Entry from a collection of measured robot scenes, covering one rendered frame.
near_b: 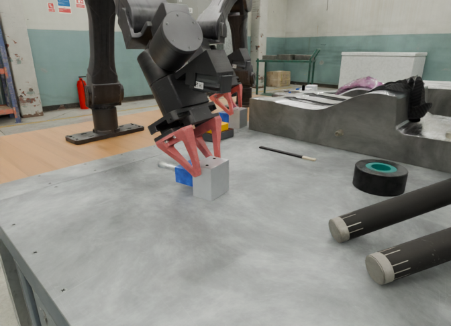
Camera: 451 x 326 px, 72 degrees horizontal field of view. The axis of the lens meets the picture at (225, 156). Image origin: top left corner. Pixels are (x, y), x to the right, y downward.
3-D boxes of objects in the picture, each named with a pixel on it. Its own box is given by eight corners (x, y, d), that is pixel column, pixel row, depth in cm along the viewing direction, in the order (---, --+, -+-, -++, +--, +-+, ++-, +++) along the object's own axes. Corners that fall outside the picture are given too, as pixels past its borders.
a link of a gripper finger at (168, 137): (231, 160, 49) (207, 105, 49) (204, 174, 44) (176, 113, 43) (202, 172, 53) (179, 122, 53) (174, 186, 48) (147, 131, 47)
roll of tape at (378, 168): (413, 188, 52) (417, 168, 51) (389, 201, 48) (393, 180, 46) (367, 174, 58) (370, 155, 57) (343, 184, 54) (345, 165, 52)
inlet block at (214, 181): (150, 182, 54) (147, 153, 53) (170, 173, 58) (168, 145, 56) (211, 202, 48) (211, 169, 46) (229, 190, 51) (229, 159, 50)
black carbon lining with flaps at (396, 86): (279, 105, 88) (281, 70, 85) (308, 98, 99) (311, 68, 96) (418, 125, 65) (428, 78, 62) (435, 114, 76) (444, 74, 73)
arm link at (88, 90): (123, 84, 80) (117, 82, 85) (87, 86, 76) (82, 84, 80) (125, 108, 82) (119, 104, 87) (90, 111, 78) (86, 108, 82)
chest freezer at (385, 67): (419, 97, 680) (428, 52, 649) (406, 101, 630) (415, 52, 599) (352, 90, 785) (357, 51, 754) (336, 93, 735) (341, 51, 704)
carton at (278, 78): (264, 86, 885) (265, 71, 872) (278, 84, 925) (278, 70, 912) (276, 87, 855) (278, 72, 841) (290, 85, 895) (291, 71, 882)
